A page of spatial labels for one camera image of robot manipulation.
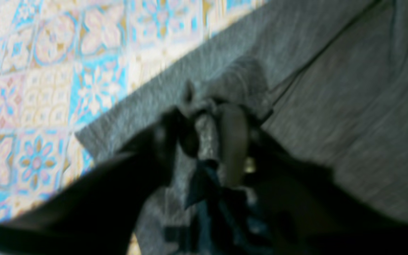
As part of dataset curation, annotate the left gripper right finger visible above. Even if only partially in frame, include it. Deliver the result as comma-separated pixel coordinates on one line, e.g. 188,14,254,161
218,105,408,255

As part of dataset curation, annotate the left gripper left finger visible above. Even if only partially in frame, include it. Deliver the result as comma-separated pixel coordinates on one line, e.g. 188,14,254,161
0,108,199,255

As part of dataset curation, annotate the grey t-shirt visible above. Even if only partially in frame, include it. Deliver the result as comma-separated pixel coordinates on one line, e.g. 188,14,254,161
75,0,408,255

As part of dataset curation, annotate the patterned tile tablecloth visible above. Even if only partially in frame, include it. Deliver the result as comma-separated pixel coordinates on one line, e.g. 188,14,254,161
0,0,265,221

